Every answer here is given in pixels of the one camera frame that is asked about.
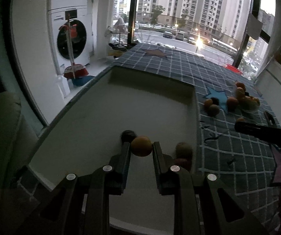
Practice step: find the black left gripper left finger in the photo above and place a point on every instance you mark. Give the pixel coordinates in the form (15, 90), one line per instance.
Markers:
(120, 166)

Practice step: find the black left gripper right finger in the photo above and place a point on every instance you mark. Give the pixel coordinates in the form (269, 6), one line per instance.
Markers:
(162, 163)

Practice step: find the red small apple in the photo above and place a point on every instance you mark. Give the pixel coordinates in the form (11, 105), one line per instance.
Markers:
(183, 163)

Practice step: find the green-brown kiwi fruit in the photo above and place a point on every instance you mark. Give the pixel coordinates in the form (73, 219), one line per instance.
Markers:
(184, 151)

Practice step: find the small orange tangerine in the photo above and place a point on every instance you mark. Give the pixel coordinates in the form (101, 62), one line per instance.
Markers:
(141, 146)

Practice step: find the dark plum fruit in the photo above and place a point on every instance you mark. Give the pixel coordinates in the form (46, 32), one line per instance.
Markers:
(127, 136)

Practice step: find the large orange fruit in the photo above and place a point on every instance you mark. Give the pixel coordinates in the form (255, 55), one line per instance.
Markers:
(232, 104)

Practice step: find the white shallow tray box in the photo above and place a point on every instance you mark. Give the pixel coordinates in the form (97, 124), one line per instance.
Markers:
(87, 134)

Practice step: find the glass fruit bowl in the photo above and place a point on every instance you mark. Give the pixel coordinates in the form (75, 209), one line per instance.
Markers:
(246, 102)

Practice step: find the checkered dark blue tablecloth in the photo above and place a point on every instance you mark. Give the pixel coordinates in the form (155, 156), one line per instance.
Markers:
(243, 162)

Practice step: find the red plastic basket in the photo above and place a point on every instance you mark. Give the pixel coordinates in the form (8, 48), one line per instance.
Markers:
(233, 69)

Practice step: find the red broom with pole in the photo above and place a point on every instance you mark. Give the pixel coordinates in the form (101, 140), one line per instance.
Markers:
(74, 71)

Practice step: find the grey sofa cushion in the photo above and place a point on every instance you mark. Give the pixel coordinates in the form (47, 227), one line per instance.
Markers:
(17, 138)

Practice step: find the small table lamp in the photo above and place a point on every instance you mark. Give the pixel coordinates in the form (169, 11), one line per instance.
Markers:
(116, 31)

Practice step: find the lower white washing machine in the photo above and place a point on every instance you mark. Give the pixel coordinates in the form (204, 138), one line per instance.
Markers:
(81, 36)

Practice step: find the white cabinet panel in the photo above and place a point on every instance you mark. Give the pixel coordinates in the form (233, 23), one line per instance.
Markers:
(30, 31)

